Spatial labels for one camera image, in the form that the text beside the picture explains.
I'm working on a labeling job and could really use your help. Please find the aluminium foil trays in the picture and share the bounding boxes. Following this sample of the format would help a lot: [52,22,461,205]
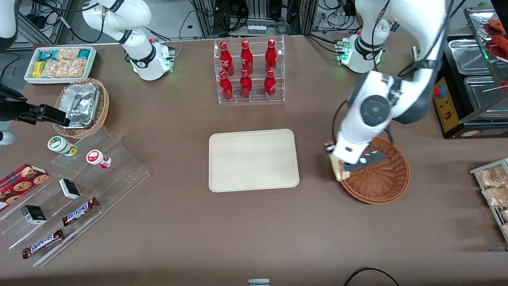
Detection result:
[58,83,100,129]

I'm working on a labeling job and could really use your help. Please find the red sausage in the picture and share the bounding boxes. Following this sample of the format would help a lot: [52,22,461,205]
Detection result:
[489,35,508,60]
[486,18,508,33]

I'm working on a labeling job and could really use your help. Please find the steel food pan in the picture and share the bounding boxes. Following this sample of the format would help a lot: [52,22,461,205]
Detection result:
[448,38,493,76]
[463,75,508,112]

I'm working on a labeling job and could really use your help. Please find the clear acrylic bottle rack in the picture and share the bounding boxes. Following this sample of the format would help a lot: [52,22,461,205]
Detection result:
[214,35,285,104]

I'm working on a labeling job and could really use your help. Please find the green capped yogurt bottle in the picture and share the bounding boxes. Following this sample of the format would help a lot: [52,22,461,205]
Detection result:
[48,136,78,157]

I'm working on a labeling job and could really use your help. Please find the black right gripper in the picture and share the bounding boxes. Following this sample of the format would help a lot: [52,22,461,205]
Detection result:
[0,85,71,127]

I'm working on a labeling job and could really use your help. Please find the black looped cable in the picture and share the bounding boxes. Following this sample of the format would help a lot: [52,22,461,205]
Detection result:
[343,267,401,286]

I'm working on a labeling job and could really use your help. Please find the triangular sandwich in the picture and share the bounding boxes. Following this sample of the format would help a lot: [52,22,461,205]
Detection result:
[329,153,347,182]

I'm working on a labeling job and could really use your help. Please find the white rectangular snack bin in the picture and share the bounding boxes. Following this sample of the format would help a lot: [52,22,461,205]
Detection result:
[24,46,98,86]

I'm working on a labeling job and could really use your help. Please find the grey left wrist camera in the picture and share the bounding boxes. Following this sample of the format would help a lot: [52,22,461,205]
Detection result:
[342,151,385,172]

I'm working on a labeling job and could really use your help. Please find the light wicker basket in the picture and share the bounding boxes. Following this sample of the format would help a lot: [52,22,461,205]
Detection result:
[52,77,110,139]

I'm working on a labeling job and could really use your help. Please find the black hot food case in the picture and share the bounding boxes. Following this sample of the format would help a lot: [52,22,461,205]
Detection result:
[432,6,508,139]

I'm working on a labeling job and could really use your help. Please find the red capped yogurt bottle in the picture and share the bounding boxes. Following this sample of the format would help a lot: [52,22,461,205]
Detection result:
[86,149,112,170]

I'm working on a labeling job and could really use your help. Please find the Snickers bar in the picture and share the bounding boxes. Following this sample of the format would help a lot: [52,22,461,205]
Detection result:
[22,228,64,259]
[62,197,100,227]

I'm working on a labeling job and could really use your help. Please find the clear acrylic step display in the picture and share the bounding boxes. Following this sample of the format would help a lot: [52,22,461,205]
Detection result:
[0,125,150,267]

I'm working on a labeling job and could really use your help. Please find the beige plastic tray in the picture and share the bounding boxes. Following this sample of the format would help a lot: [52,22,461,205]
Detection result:
[208,128,300,193]

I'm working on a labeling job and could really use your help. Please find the red cookie box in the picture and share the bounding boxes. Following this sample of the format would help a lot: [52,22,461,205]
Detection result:
[0,163,50,211]

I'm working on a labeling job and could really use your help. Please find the round brown wicker basket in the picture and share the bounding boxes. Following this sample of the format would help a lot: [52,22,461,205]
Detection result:
[339,136,410,205]

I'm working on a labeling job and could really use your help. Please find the small black box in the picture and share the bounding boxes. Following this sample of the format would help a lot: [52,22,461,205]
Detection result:
[59,178,81,200]
[21,205,47,225]

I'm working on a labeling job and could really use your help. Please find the small clear cracker bag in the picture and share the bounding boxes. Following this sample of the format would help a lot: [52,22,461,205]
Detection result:
[56,48,80,61]

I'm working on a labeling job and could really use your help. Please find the large clear cracker bag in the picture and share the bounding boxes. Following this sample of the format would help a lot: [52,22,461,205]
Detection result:
[41,59,88,79]

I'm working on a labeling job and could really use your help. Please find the red cola bottle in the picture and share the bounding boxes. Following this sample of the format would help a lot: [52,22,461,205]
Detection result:
[240,69,253,99]
[265,39,278,73]
[219,71,233,101]
[219,41,235,77]
[264,70,277,100]
[240,40,254,75]

